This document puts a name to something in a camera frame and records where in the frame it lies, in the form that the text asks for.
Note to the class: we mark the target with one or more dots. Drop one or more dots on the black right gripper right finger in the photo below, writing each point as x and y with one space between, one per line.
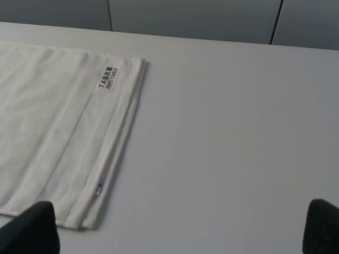
321 228

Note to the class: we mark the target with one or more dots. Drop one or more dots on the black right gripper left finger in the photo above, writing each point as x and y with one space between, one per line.
32 231

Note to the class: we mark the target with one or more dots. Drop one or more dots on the white towel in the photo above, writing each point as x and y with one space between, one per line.
65 118

